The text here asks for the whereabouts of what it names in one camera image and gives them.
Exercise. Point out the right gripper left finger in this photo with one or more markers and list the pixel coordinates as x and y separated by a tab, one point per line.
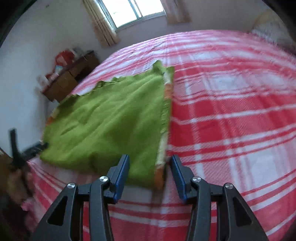
64	218

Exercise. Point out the green orange striped knit sweater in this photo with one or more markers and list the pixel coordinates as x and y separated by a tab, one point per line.
128	115

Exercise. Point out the person's left hand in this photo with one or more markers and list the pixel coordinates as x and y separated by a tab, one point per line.
20	186

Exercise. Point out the red plaid bed sheet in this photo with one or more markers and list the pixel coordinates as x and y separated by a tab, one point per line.
232	120

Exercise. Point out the brown wooden desk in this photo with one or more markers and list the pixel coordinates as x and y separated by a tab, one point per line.
70	77

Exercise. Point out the red gift bag on desk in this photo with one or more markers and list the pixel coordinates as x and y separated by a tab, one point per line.
64	58

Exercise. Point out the beige left curtain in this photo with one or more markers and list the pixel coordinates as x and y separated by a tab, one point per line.
104	32

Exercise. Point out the beige curtain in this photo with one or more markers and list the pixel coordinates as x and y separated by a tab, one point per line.
104	32
176	11

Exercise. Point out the grey patterned pillow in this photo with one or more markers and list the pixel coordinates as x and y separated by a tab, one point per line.
275	33

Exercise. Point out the cream wooden headboard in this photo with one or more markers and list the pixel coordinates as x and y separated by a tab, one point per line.
268	20

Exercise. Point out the bright window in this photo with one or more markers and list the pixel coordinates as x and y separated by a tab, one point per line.
121	13

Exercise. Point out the beige right curtain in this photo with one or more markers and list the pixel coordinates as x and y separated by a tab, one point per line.
176	11

